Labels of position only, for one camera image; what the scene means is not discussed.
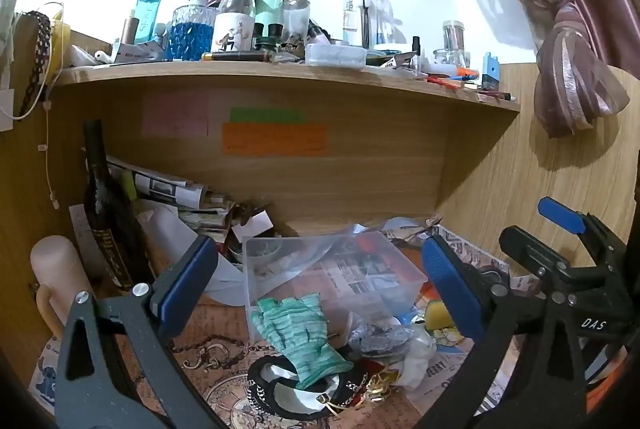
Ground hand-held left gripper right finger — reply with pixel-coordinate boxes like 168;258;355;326
415;234;587;429

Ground orange sticky note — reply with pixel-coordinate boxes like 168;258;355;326
221;123;328;156

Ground black lace band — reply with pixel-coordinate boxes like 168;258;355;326
17;10;54;120

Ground gold ornament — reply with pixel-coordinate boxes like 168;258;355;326
366;368;402;403

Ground beige mug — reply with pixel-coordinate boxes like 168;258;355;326
30;235;97;341

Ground clear tweezers package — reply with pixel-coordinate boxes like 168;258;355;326
342;0;392;50

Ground dark wine bottle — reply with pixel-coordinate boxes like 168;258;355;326
81;119;153;292

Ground white cable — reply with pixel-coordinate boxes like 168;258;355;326
0;1;67;210

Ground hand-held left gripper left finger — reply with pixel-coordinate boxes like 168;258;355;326
55;236;221;429

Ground clear plastic container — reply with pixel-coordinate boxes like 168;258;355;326
242;231;429;346

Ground pink sticky note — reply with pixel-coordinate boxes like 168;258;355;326
142;94;209;138

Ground green knitted glove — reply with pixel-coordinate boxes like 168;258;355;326
250;293;355;390

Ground newspaper print sheet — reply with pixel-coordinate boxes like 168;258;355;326
387;219;542;416

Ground glass bottle with blue liquid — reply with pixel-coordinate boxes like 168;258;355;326
167;0;221;62

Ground wooden shelf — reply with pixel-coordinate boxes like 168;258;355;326
52;59;522;113

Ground blue cartoon sticker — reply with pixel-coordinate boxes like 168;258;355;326
29;334;67;406

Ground crumpled foil wrapper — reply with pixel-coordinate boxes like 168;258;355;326
349;323;417;356

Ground striped mauve curtain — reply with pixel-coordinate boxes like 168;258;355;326
440;0;632;140

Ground small clear plastic box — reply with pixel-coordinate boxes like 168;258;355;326
305;42;368;68

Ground rolled newspaper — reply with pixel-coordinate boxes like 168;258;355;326
105;154;211;216

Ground blue pencil sharpener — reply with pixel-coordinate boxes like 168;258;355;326
481;52;502;91

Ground yellow sponge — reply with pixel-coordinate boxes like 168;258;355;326
423;299;457;333

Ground tall clear labelled bottle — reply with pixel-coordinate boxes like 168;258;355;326
210;0;257;54

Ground red pen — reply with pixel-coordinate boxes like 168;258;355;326
426;75;477;90

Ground stack of papers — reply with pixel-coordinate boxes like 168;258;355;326
177;191;238;242

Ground brown patterned mat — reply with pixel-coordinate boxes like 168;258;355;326
117;299;426;429

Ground clear glass bottle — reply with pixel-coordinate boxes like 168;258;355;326
281;0;312;48

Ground blue mouthwash bottle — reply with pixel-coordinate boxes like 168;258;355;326
135;0;165;46

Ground white plastic bag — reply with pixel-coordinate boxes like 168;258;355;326
399;329;439;391

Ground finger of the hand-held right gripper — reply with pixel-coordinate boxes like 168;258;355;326
499;226;571;279
538;197;626;257

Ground brown tube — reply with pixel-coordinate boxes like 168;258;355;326
120;15;139;46

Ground green sticky note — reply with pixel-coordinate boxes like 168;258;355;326
229;107;307;124

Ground glass jar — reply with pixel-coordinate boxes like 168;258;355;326
441;20;467;56

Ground green pump bottle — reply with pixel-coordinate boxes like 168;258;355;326
252;0;285;40

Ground brown pen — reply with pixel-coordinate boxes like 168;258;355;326
201;50;276;62

